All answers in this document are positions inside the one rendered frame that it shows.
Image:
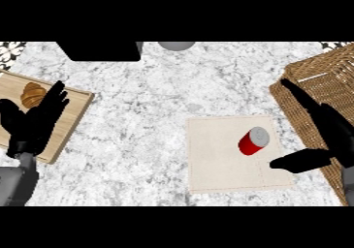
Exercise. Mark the beige placemat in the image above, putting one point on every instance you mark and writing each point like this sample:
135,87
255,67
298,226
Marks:
231,155

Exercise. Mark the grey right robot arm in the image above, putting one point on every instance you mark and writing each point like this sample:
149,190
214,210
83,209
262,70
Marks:
351,184

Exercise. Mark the pale wooden cutting board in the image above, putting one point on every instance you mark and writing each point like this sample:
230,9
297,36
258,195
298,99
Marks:
64,106

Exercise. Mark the grey round object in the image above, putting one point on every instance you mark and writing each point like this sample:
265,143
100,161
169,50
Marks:
175,46

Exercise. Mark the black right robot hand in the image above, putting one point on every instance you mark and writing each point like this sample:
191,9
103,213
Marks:
334,132

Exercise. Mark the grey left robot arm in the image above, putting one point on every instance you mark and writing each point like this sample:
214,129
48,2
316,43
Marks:
12,184

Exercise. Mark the black appliance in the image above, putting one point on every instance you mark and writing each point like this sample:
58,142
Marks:
106,51

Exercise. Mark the red can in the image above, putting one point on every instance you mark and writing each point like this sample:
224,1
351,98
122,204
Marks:
254,140

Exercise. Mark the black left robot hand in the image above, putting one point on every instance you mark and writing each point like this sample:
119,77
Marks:
38,121

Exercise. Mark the brown wicker basket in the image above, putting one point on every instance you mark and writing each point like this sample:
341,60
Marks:
328,84

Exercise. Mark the brown croissant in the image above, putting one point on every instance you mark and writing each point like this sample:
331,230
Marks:
32,94

